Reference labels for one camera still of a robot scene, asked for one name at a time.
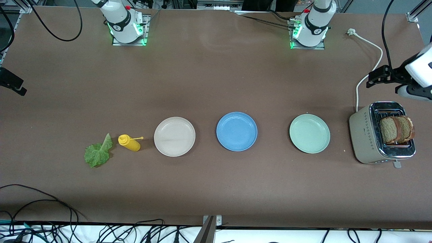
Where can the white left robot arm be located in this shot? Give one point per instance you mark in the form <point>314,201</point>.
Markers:
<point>314,23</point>

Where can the blue plate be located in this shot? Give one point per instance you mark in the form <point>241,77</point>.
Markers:
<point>236,131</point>

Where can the aluminium frame corner profile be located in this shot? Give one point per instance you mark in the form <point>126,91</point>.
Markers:
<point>23,8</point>
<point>412,17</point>

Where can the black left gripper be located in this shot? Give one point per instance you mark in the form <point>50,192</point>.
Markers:
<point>397,74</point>

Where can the aluminium table edge bracket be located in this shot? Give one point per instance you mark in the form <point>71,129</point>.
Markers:
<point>207,233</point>

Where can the beige plate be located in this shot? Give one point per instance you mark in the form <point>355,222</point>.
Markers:
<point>174,136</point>

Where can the person in dark clothes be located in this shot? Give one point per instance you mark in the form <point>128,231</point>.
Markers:
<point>256,5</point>

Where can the brown bread slice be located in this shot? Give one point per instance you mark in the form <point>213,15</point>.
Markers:
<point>408,128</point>
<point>388,130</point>

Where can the pale green plate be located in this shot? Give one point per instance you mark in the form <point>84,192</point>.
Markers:
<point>309,133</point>

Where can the yellow mustard squeeze bottle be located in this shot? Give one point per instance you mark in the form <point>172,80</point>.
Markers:
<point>130,143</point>

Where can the grey metal box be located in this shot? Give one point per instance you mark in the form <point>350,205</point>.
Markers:
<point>219,5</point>

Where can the black left camera bracket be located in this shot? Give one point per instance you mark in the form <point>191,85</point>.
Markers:
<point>422,89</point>

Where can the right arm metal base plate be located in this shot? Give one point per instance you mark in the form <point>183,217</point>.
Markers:
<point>130,44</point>

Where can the green lettuce leaf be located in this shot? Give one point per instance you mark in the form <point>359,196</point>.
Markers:
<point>98,155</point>

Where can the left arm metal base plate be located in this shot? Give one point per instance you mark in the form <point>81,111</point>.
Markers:
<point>307,48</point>

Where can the beige chrome toaster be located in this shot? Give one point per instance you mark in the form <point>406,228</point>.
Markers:
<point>362,135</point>

